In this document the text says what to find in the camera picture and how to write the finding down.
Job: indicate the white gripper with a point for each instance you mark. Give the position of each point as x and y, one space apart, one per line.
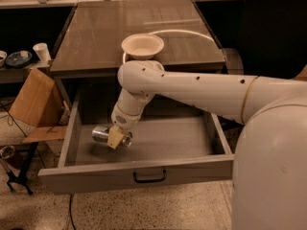
120 121

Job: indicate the silver redbull can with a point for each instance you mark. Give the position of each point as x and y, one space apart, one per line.
100 134

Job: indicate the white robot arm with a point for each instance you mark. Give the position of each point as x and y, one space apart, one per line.
270 161

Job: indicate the open grey top drawer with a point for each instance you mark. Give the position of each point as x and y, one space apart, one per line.
189 144

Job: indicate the grey drawer cabinet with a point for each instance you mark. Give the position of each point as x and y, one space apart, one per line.
91 46

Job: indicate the brown cardboard box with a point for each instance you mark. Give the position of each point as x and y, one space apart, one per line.
39 104

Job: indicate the white paper bowl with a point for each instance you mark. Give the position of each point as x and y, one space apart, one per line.
142 46

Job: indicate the black metal stand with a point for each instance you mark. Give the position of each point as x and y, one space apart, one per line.
16 163

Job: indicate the white paper cup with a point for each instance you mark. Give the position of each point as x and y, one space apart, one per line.
41 49

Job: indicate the dark blue bowl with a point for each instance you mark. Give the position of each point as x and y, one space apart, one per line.
19 59

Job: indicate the white bowl at edge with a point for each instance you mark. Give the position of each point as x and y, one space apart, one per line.
3 56

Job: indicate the black office chair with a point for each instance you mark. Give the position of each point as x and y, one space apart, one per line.
272 40

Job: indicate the black drawer handle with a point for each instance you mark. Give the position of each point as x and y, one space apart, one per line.
149 176

